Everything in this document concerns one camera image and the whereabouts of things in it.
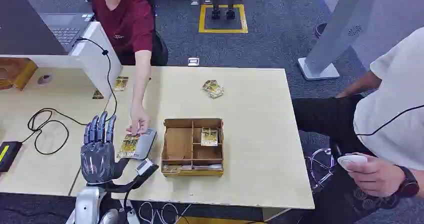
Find yellow floor tape square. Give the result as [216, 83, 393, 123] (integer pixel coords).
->
[198, 4, 249, 35]

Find gold card in sleeve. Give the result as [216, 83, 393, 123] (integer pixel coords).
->
[112, 76, 130, 93]

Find black robot legs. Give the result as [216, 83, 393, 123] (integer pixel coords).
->
[206, 0, 237, 21]

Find black device with yellow stripe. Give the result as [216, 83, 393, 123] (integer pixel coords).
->
[0, 140, 23, 173]

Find white handheld controller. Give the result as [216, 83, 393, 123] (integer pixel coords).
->
[337, 153, 369, 172]

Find grey laptop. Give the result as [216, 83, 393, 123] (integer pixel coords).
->
[0, 0, 96, 56]

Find white looped cables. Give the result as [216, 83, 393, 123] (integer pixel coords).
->
[138, 201, 192, 224]

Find person in white top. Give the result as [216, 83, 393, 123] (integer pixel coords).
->
[291, 27, 424, 224]

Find gold card with white border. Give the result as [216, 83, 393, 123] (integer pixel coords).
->
[200, 127, 219, 147]

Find person's hand across desk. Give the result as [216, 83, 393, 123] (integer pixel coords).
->
[126, 103, 151, 137]

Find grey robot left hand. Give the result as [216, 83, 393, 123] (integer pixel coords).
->
[80, 111, 130, 186]

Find wooden card box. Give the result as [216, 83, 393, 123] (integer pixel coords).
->
[160, 117, 225, 178]

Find loose pile of gold cards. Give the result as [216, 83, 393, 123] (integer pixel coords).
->
[202, 79, 225, 100]

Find black looped cable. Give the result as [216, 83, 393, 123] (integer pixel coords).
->
[21, 36, 119, 156]

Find pale wooden desk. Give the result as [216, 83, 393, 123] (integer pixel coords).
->
[0, 65, 316, 223]

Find seated person's hand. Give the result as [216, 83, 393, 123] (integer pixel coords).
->
[344, 154, 407, 199]

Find brown wooden case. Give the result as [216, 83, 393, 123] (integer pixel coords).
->
[0, 57, 38, 92]

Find grey flat tray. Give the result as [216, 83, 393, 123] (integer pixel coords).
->
[131, 128, 158, 161]

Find gold printed card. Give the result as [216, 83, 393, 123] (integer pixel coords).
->
[117, 133, 142, 159]

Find thin black cable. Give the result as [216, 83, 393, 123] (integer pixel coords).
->
[355, 104, 424, 138]

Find round grey puck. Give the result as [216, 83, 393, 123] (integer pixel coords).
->
[37, 74, 53, 86]

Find white floor stand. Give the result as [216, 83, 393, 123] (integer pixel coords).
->
[297, 0, 379, 82]

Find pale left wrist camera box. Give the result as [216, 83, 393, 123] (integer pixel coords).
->
[135, 158, 160, 177]

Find person in red top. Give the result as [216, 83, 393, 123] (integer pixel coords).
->
[86, 0, 157, 111]

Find dark shoe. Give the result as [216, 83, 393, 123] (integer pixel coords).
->
[313, 22, 328, 40]

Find row of stacked cards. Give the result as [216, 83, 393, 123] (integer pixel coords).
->
[162, 164, 223, 171]

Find white desk partition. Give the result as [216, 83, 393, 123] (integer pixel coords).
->
[0, 21, 123, 100]

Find black wrist watch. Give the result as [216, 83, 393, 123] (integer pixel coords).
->
[395, 165, 420, 199]

